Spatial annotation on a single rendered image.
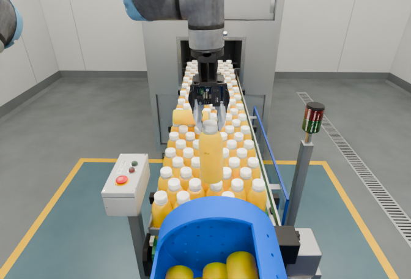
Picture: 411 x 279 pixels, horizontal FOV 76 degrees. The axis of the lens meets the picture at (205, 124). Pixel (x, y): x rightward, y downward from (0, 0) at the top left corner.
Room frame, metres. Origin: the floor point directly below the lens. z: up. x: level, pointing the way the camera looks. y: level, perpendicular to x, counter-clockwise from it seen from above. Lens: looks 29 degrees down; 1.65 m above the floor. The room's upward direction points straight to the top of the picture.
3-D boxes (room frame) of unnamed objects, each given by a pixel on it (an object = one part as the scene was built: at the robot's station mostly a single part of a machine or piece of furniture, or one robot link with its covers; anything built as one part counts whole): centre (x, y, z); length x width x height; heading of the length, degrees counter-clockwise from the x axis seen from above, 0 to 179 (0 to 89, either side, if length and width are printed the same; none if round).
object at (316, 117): (0.85, -0.39, 1.23); 0.06 x 0.06 x 0.04
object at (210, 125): (0.59, -0.01, 1.32); 0.04 x 0.04 x 0.02
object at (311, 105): (0.85, -0.39, 1.18); 0.06 x 0.06 x 0.16
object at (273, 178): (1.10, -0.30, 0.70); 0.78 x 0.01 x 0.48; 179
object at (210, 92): (0.57, -0.01, 1.46); 0.09 x 0.08 x 0.12; 179
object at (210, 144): (0.59, -0.02, 1.23); 0.07 x 0.07 x 0.17
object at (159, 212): (0.59, 0.14, 0.98); 0.07 x 0.07 x 0.17
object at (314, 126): (0.85, -0.39, 1.18); 0.06 x 0.06 x 0.05
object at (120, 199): (0.68, 0.26, 1.05); 0.20 x 0.10 x 0.10; 179
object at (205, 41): (0.57, -0.01, 1.54); 0.08 x 0.08 x 0.05
